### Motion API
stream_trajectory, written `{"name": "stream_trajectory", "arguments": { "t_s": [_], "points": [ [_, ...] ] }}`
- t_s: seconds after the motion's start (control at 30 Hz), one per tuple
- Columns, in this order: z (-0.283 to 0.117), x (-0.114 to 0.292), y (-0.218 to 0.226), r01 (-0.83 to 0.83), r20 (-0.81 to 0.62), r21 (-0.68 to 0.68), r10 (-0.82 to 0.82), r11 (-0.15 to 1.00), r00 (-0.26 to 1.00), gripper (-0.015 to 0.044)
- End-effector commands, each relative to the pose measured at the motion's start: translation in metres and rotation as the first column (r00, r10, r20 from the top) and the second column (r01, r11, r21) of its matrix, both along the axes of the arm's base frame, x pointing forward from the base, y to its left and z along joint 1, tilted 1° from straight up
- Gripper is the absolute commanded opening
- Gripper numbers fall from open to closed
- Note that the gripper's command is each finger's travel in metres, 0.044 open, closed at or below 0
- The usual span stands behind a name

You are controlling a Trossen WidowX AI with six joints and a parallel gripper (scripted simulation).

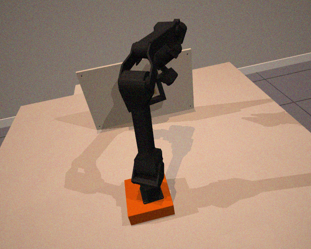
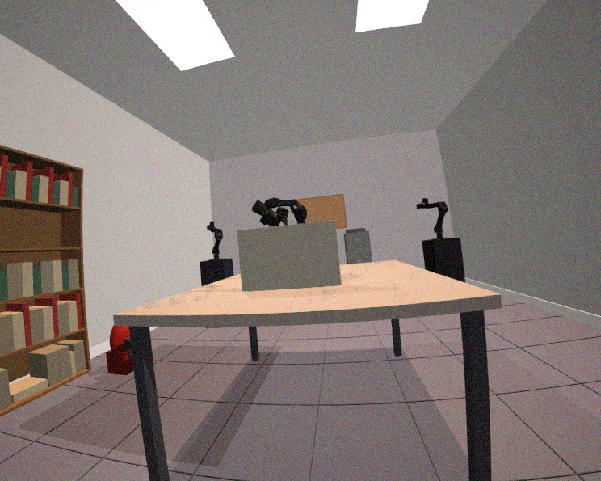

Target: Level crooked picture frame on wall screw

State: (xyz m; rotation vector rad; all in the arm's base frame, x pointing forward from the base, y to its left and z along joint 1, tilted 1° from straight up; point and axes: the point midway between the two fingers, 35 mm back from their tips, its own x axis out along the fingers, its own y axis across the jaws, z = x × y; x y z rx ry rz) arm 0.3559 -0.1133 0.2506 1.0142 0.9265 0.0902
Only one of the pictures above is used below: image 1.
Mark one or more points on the grey rectangular panel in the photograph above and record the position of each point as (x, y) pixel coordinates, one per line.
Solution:
(106, 105)

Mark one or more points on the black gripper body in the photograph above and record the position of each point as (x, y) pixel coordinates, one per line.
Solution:
(169, 75)

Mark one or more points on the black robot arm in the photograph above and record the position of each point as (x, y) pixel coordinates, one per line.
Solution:
(137, 89)

